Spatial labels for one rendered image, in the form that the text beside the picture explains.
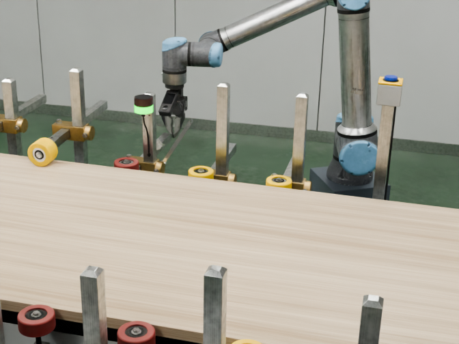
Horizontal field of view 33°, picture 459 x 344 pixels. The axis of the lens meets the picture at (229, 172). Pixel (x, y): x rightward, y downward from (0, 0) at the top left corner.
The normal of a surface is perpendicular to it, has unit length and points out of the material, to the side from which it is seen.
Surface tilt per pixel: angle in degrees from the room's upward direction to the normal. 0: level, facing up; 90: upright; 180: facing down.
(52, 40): 90
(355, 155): 95
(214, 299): 90
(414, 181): 0
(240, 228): 0
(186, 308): 0
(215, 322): 90
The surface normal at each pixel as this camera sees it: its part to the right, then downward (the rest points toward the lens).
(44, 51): -0.23, 0.38
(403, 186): 0.02, -0.92
